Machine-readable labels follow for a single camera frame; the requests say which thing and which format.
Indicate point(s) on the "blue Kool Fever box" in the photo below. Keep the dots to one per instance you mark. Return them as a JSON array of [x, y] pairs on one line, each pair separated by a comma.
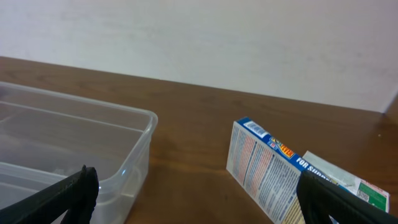
[[267, 170]]

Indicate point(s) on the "clear plastic container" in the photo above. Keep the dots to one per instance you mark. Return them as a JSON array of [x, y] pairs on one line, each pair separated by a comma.
[[47, 136]]

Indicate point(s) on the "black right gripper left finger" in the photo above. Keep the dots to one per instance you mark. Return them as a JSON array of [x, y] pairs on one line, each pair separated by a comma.
[[73, 197]]

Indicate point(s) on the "white green medicine box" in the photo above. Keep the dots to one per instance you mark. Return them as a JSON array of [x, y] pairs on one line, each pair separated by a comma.
[[357, 186]]

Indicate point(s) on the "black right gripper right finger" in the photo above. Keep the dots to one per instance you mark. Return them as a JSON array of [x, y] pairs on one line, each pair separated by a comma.
[[322, 202]]

